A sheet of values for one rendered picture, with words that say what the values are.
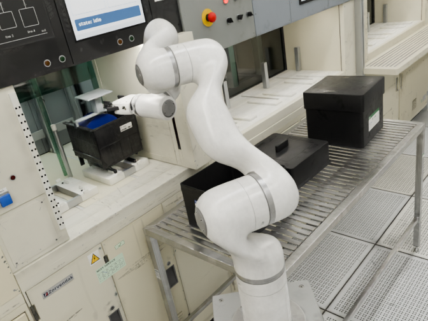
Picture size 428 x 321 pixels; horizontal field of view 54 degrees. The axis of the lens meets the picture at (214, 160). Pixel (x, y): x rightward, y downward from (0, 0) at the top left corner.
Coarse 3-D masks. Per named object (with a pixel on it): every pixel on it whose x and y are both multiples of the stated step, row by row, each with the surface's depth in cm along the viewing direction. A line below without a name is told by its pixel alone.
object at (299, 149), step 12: (264, 144) 187; (276, 144) 184; (288, 144) 181; (300, 144) 180; (312, 144) 178; (324, 144) 177; (276, 156) 173; (288, 156) 172; (300, 156) 170; (312, 156) 170; (324, 156) 178; (288, 168) 162; (300, 168) 165; (312, 168) 172; (300, 180) 167
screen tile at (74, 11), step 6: (72, 0) 127; (78, 0) 128; (84, 0) 130; (90, 0) 131; (96, 0) 133; (102, 0) 134; (72, 6) 127; (78, 6) 129; (84, 6) 130; (90, 6) 132; (96, 6) 133; (102, 6) 134; (72, 12) 127; (78, 12) 129; (84, 12) 130
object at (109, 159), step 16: (80, 96) 170; (96, 96) 167; (96, 112) 173; (112, 112) 187; (80, 128) 166; (96, 128) 164; (112, 128) 169; (128, 128) 175; (80, 144) 174; (96, 144) 165; (112, 144) 171; (128, 144) 177; (80, 160) 184; (96, 160) 171; (112, 160) 173; (128, 160) 185
